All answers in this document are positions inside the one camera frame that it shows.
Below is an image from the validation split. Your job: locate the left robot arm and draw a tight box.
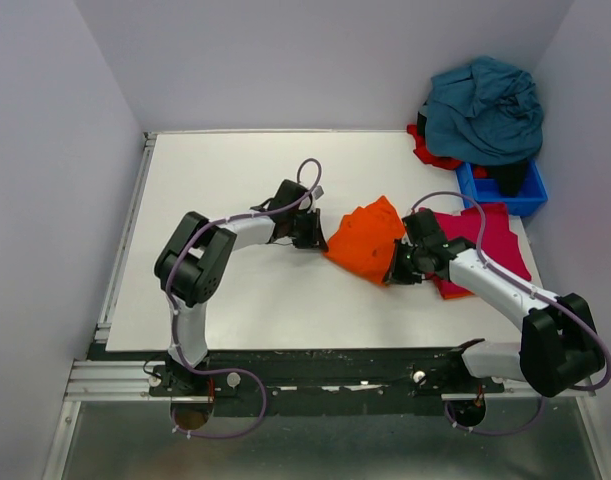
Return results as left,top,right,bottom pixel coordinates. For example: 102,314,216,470
154,180,328,371

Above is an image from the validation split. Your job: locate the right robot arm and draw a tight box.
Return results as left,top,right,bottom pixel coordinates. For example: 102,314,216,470
383,209,611,398

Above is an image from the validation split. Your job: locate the folded magenta t shirt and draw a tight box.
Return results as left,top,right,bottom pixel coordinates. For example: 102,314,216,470
435,203,532,281

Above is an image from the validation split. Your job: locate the red crumpled t shirt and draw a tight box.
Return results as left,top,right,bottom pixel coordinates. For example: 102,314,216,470
406,124,464,171

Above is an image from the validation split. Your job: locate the blue plastic bin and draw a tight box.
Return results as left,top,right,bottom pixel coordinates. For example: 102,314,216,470
456,160,548,217

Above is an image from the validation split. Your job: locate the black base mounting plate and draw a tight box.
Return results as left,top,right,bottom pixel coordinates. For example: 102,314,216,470
86,344,509,421

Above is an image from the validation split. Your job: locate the teal crumpled t shirt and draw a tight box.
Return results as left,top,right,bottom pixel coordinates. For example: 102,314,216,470
425,56,544,166

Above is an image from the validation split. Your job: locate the aluminium extrusion rail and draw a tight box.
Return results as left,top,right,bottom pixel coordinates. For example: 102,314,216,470
64,357,596,401

